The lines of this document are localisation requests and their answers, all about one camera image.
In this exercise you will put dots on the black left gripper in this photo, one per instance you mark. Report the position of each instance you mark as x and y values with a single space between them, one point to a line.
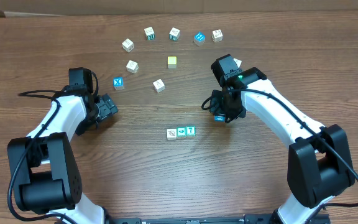
106 104

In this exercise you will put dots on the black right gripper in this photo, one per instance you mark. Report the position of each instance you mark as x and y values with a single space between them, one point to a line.
217 108

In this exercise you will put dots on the wooden block blue side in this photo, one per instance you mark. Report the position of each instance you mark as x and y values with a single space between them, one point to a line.
219 118

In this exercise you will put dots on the green 7 wooden block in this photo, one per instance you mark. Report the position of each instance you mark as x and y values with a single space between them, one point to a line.
190 132

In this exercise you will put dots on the green 4 wooden block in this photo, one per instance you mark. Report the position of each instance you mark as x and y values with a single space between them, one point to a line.
181 132

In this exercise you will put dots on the leaf drawing wooden block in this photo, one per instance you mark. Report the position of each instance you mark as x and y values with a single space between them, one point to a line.
172 134

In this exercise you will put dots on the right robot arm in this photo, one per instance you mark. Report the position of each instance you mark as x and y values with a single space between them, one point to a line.
319 159

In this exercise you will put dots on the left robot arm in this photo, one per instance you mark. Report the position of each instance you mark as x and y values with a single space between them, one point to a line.
45 179

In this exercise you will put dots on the blue X wooden block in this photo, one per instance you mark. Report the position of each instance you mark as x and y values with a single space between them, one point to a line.
118 83

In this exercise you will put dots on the wooden block far right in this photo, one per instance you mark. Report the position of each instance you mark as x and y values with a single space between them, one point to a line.
238 62

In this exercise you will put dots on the wooden block left middle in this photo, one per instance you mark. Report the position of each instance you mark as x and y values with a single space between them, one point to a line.
132 66

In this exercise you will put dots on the wooden block red drawing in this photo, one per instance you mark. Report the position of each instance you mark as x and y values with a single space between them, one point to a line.
158 85

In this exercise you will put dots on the plain wooden block far left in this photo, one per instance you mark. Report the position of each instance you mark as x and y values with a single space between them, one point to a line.
128 45

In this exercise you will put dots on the wooden block drawing top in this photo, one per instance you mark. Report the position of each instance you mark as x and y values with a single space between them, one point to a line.
217 35

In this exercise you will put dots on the yellow top wooden block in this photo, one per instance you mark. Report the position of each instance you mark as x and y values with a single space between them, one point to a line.
172 62

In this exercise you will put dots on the blue top wooden block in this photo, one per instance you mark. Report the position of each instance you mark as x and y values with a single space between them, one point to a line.
199 39

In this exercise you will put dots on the wooden block teal letter side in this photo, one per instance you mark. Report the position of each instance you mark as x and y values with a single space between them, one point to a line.
174 34

